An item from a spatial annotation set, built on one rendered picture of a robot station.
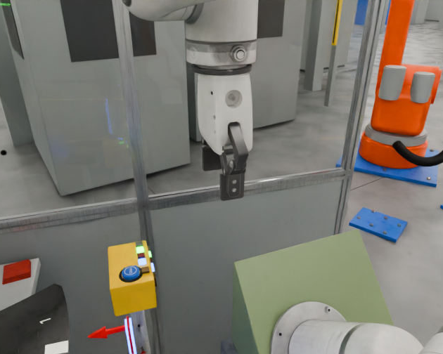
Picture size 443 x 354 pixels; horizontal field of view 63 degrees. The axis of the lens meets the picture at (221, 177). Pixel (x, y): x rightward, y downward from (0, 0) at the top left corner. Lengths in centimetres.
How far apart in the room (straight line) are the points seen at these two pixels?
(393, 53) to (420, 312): 259
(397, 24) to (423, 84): 66
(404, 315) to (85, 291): 176
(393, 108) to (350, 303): 325
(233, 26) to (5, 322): 56
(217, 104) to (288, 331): 51
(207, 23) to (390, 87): 352
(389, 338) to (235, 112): 38
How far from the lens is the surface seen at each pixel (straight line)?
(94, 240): 140
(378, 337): 59
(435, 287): 274
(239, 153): 41
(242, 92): 43
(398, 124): 403
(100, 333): 65
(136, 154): 123
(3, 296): 130
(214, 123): 43
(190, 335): 183
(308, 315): 81
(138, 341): 105
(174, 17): 41
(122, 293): 90
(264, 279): 78
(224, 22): 42
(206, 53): 42
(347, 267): 88
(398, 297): 257
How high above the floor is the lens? 166
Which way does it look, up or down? 27 degrees down
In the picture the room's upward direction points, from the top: straight up
